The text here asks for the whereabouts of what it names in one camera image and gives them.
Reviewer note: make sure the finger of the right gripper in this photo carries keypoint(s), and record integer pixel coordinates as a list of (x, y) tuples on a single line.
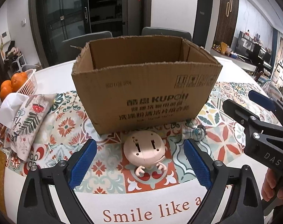
[(276, 107), (237, 112)]

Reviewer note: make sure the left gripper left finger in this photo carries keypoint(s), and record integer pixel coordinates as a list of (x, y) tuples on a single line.
[(36, 204)]

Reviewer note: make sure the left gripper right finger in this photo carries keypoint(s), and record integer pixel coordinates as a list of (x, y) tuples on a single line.
[(243, 205)]

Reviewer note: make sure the medic figurine keychain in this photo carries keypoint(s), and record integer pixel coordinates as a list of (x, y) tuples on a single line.
[(196, 133)]

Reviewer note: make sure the pink doll head speaker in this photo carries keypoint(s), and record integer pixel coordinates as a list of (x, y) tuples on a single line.
[(145, 149)]

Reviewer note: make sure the right hand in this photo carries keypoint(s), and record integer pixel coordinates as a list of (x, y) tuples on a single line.
[(270, 182)]

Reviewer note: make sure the patterned table runner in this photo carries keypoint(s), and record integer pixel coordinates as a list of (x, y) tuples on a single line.
[(67, 127)]

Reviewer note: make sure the white TV console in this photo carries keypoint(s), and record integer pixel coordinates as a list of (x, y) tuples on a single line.
[(243, 65)]

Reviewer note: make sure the floral fabric tissue cover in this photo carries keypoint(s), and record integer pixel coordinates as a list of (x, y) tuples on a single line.
[(26, 124)]

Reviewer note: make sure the white tissue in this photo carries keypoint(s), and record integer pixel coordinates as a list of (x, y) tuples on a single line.
[(10, 107)]

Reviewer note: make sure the brown cardboard box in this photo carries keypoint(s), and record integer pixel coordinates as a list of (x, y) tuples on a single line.
[(133, 82)]

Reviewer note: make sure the white fruit basket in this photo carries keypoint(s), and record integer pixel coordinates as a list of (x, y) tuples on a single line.
[(30, 86)]

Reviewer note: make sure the orange fruit left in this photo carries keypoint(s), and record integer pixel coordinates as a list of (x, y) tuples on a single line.
[(6, 88)]

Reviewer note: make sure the orange fruit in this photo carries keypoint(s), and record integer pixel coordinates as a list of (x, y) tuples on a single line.
[(6, 88), (18, 80)]

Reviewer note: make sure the right dark dining chair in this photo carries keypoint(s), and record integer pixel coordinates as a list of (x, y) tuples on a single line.
[(166, 32)]

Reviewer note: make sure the dark dining chair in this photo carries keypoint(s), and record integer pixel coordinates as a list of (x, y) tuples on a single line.
[(71, 48), (166, 32)]

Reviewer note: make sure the orange fruit right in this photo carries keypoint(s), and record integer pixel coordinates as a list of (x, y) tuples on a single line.
[(18, 80)]

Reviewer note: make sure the white shoe rack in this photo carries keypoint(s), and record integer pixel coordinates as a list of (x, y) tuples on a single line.
[(14, 64)]

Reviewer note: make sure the left dark dining chair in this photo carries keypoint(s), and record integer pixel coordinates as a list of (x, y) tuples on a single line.
[(71, 48)]

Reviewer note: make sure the dark glass door cabinet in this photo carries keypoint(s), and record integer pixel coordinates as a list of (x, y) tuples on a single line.
[(55, 21)]

